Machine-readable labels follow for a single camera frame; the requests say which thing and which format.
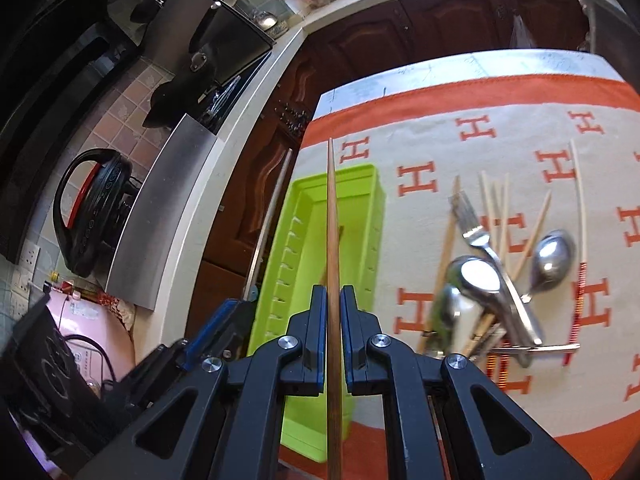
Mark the black frying pan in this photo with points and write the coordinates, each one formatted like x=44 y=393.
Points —
x=147 y=5

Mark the green plastic utensil tray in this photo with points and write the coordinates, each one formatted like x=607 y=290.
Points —
x=305 y=230

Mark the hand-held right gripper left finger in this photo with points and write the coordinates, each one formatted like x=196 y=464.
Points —
x=320 y=330

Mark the slim metal utensil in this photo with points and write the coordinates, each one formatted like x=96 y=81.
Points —
x=540 y=348

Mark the white wall socket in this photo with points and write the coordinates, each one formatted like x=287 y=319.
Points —
x=30 y=255
x=21 y=284

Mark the brown wooden chopstick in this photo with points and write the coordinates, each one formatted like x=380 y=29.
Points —
x=331 y=220
x=341 y=236

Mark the large metal spoon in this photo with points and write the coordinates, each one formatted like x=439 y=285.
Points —
x=552 y=260
x=475 y=280

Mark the metal fork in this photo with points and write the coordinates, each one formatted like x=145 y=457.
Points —
x=472 y=227

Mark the low stainless steel divider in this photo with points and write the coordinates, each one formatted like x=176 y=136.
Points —
x=165 y=220

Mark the pink appliance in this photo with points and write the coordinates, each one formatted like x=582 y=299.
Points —
x=85 y=320

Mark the white kitchen countertop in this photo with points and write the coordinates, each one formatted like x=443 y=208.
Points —
x=255 y=110

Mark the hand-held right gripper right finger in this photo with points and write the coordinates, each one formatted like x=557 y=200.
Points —
x=348 y=330

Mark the grey metal side cabinet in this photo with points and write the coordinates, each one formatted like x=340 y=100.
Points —
x=615 y=45

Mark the black pressure cooker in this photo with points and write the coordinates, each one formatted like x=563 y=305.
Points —
x=100 y=200

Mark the brown wooden base cabinets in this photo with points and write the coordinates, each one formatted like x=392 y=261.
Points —
x=380 y=35

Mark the black range hood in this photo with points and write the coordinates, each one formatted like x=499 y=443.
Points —
x=45 y=85

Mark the black gas stove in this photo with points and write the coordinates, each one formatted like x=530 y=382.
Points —
x=240 y=80

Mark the small metal spoon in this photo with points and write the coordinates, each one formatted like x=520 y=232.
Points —
x=445 y=315

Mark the tall reflective steel panel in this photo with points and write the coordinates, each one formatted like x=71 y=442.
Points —
x=175 y=30

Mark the hanging plastic bag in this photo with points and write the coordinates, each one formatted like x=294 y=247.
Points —
x=522 y=35

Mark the black wok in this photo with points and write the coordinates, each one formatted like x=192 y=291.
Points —
x=170 y=100

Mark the patterned ceramic bowl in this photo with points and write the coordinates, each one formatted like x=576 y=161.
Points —
x=270 y=22

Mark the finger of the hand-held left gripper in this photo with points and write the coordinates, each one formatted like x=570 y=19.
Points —
x=220 y=317
x=170 y=365

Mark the black appliance with rings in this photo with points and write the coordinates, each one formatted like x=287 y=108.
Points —
x=45 y=375

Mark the orange patterned blanket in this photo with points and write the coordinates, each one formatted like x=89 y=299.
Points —
x=430 y=240

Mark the white red-striped chopstick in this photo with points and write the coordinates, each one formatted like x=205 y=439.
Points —
x=495 y=370
x=580 y=210

